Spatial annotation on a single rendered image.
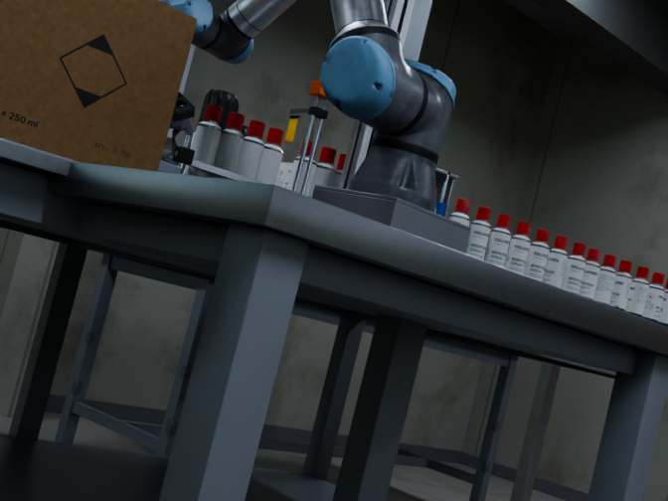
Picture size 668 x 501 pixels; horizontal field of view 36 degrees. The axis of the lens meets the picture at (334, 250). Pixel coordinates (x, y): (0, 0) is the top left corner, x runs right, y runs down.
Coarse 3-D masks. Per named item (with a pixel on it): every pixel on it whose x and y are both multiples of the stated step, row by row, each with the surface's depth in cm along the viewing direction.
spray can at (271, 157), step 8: (272, 128) 216; (272, 136) 215; (280, 136) 216; (264, 144) 215; (272, 144) 215; (280, 144) 216; (264, 152) 214; (272, 152) 214; (280, 152) 215; (264, 160) 214; (272, 160) 214; (280, 160) 216; (264, 168) 214; (272, 168) 214; (264, 176) 214; (272, 176) 215
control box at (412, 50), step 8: (416, 0) 215; (424, 0) 215; (432, 0) 215; (416, 8) 215; (424, 8) 215; (416, 16) 215; (424, 16) 215; (416, 24) 215; (424, 24) 215; (408, 32) 215; (416, 32) 215; (424, 32) 215; (408, 40) 214; (416, 40) 214; (408, 48) 214; (416, 48) 214; (408, 56) 214; (416, 56) 214
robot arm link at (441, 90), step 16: (416, 64) 168; (432, 80) 168; (448, 80) 169; (432, 96) 166; (448, 96) 170; (432, 112) 167; (448, 112) 171; (416, 128) 166; (432, 128) 168; (416, 144) 167; (432, 144) 169
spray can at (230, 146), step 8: (232, 112) 209; (232, 120) 209; (240, 120) 209; (232, 128) 209; (240, 128) 209; (224, 136) 208; (232, 136) 208; (240, 136) 208; (224, 144) 208; (232, 144) 208; (240, 144) 209; (224, 152) 207; (232, 152) 208; (240, 152) 209; (216, 160) 208; (224, 160) 207; (232, 160) 208; (224, 168) 207; (232, 168) 208; (216, 176) 207
